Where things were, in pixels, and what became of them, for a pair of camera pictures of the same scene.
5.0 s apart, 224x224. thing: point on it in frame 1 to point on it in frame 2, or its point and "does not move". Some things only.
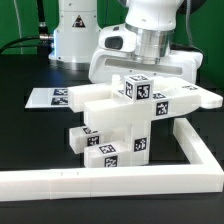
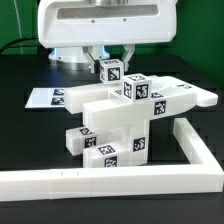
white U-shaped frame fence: (203, 174) does not move
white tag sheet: (48, 98) does not move
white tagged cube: (138, 87) does not move
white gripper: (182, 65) to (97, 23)
